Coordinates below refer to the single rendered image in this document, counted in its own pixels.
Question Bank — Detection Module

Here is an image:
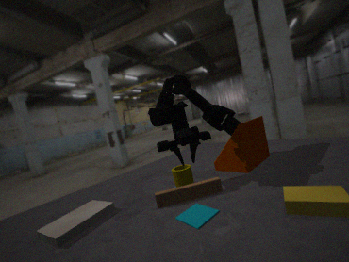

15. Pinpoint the olive yellow flat block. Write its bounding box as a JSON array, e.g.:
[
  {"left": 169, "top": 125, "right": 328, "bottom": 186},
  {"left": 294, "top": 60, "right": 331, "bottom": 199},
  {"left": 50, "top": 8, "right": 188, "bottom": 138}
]
[{"left": 283, "top": 186, "right": 349, "bottom": 218}]

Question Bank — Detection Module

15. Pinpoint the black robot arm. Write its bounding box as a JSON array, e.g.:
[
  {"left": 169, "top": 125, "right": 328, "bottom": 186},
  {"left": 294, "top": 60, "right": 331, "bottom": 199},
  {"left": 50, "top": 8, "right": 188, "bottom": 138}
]
[{"left": 148, "top": 75, "right": 241, "bottom": 146}]

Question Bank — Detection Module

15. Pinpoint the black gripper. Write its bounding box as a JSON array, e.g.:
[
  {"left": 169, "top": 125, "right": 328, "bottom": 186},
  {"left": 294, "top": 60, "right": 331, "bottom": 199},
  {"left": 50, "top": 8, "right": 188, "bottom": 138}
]
[{"left": 157, "top": 120, "right": 211, "bottom": 166}]

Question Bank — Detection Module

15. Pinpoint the brown flat bar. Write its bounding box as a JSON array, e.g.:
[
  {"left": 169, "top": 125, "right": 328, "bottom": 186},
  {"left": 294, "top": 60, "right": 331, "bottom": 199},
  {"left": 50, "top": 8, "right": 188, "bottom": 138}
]
[{"left": 155, "top": 177, "right": 223, "bottom": 208}]

